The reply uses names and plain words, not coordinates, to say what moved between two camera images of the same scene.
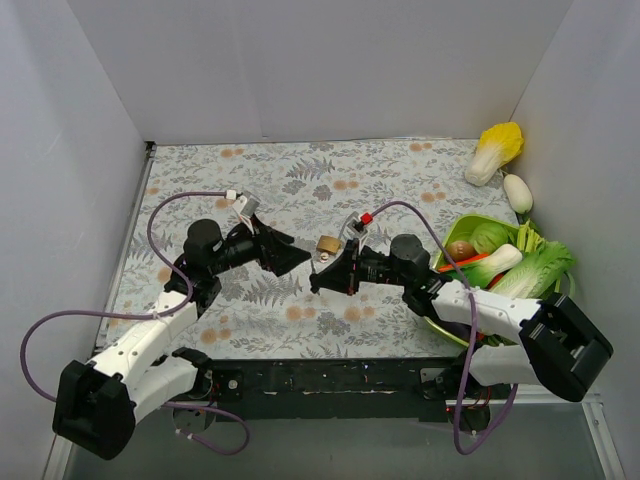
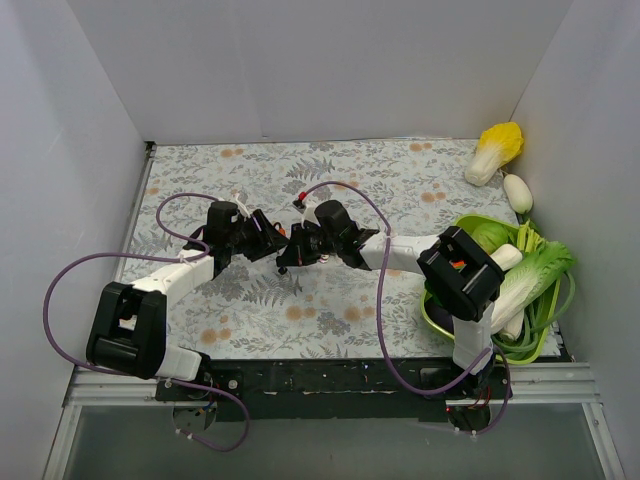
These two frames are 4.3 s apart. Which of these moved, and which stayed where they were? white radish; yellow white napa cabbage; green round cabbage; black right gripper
Moved: black right gripper
Stayed: white radish; green round cabbage; yellow white napa cabbage
